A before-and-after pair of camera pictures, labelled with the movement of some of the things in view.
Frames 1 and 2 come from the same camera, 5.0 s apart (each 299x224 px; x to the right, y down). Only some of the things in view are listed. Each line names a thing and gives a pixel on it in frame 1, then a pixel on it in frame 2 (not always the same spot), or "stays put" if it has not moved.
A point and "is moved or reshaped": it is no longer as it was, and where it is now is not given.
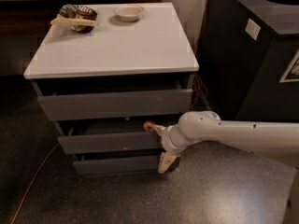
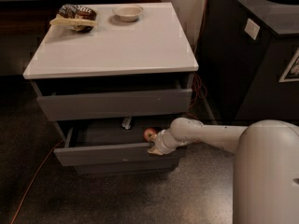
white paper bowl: x=128 y=13 stays put
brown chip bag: x=81 y=19 stays put
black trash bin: x=249 y=65 stays put
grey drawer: x=86 y=135 is moved or reshaped
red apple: x=149 y=126 to x=149 y=133
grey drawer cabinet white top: x=102 y=85 stays put
